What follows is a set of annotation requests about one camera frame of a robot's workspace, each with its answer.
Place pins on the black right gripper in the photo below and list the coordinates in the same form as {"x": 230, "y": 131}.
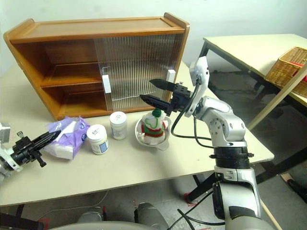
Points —
{"x": 180, "y": 95}

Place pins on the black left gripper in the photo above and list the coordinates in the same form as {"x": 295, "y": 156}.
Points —
{"x": 22, "y": 151}

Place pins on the purple tissue pack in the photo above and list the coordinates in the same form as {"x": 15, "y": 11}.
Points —
{"x": 69, "y": 141}

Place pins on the ribbed clear sliding door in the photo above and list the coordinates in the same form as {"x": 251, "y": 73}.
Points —
{"x": 127, "y": 72}
{"x": 153, "y": 55}

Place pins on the white bottle blue label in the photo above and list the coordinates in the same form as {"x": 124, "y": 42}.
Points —
{"x": 98, "y": 141}

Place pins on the plain white bottle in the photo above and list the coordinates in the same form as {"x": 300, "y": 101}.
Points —
{"x": 118, "y": 127}

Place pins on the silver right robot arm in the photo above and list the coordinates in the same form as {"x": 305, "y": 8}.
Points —
{"x": 230, "y": 129}

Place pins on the knitted snowman toy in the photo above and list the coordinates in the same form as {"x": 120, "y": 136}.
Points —
{"x": 153, "y": 130}

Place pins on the brown wooden cabinet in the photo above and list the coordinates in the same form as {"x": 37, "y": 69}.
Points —
{"x": 72, "y": 31}

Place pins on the metal bowl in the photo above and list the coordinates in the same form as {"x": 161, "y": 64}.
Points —
{"x": 141, "y": 140}

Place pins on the grey rounded shape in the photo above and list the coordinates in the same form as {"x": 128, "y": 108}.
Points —
{"x": 151, "y": 215}
{"x": 91, "y": 214}

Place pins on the black table leg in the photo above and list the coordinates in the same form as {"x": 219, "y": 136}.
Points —
{"x": 201, "y": 189}

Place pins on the red floor tape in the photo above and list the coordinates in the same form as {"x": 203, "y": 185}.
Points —
{"x": 189, "y": 200}

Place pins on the light wooden pole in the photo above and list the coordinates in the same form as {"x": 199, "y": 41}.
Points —
{"x": 278, "y": 95}

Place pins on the wicker basket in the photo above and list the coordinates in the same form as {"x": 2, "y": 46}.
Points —
{"x": 285, "y": 67}

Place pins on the light wooden stick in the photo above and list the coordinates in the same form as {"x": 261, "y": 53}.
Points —
{"x": 271, "y": 215}

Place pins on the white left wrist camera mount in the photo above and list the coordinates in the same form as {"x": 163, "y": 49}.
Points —
{"x": 3, "y": 131}

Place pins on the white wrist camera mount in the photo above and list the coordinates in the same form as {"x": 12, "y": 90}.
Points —
{"x": 201, "y": 69}
{"x": 3, "y": 131}

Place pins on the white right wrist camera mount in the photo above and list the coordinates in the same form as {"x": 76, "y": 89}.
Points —
{"x": 201, "y": 69}

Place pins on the beige side table black frame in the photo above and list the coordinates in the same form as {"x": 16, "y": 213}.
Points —
{"x": 251, "y": 48}

